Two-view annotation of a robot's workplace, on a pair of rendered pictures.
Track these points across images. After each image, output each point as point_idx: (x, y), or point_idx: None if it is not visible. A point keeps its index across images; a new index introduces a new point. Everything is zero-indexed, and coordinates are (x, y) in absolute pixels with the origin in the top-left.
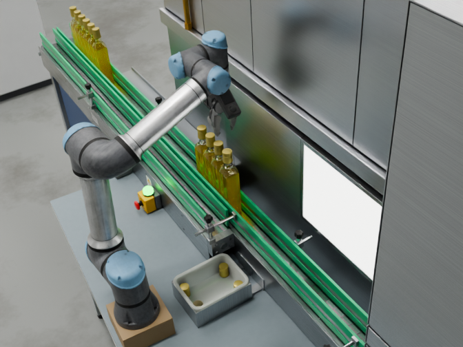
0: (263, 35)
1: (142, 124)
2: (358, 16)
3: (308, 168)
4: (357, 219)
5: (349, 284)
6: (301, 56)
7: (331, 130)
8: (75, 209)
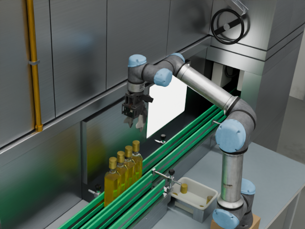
0: (115, 52)
1: (222, 89)
2: None
3: None
4: (174, 91)
5: None
6: (141, 37)
7: (155, 63)
8: None
